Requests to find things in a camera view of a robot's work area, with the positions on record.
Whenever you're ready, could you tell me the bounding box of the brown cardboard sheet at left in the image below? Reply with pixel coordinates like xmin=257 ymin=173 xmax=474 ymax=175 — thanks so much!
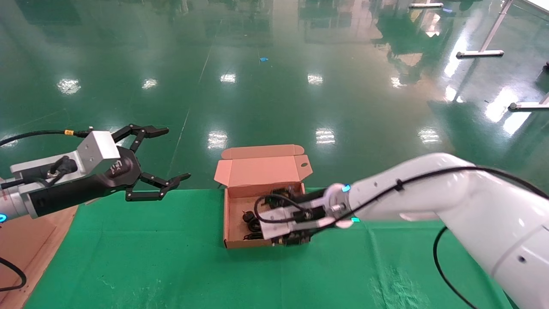
xmin=0 ymin=205 xmax=78 ymax=309

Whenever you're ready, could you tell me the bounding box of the green table cloth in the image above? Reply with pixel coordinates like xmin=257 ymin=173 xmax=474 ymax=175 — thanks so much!
xmin=24 ymin=188 xmax=515 ymax=309

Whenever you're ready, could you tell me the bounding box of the white table foot with caster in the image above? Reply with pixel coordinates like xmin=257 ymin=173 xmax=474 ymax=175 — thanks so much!
xmin=508 ymin=91 xmax=549 ymax=112

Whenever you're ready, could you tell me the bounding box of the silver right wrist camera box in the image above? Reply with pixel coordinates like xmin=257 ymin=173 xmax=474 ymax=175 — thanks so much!
xmin=259 ymin=206 xmax=336 ymax=240

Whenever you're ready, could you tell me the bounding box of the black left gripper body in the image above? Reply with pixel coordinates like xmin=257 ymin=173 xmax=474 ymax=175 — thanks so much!
xmin=100 ymin=146 xmax=142 ymax=198

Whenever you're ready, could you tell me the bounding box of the black power cord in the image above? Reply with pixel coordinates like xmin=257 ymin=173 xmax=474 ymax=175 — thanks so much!
xmin=241 ymin=208 xmax=268 ymax=241

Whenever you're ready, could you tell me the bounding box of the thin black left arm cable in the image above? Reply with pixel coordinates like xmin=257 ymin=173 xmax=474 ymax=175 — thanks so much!
xmin=0 ymin=256 xmax=27 ymax=292

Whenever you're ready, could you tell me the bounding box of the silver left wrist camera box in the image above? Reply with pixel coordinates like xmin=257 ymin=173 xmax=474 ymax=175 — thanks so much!
xmin=76 ymin=130 xmax=121 ymax=177

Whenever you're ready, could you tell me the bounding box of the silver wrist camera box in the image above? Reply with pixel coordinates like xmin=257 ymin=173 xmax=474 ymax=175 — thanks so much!
xmin=259 ymin=206 xmax=336 ymax=240
xmin=76 ymin=130 xmax=121 ymax=177

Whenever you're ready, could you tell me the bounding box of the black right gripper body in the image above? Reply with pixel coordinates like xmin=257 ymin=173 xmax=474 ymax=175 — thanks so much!
xmin=274 ymin=190 xmax=329 ymax=213

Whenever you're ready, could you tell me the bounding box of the white table leg frame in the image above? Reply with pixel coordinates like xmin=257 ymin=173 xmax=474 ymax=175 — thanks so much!
xmin=455 ymin=0 xmax=513 ymax=59

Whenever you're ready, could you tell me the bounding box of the open brown cardboard box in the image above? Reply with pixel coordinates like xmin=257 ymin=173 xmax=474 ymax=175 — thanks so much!
xmin=214 ymin=144 xmax=313 ymax=249

